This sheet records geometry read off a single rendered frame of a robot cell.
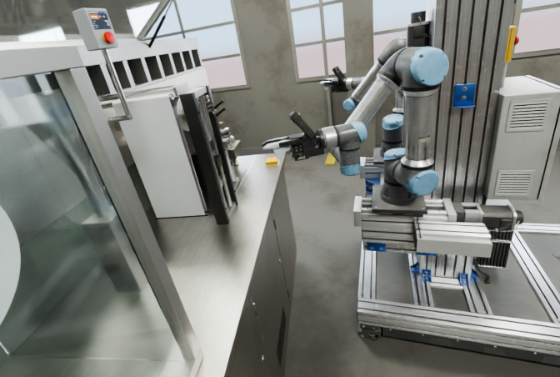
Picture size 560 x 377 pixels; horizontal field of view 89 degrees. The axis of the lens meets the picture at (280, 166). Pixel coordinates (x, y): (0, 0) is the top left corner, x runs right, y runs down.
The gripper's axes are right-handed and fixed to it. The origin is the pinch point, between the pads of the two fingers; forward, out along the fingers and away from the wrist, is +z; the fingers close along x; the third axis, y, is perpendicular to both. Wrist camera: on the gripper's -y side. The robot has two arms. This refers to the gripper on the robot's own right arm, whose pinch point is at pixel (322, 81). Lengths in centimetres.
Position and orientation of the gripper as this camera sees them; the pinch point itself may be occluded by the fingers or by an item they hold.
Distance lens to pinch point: 214.6
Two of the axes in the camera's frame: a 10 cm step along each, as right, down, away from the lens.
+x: 6.4, -5.2, 5.6
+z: -7.2, -1.8, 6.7
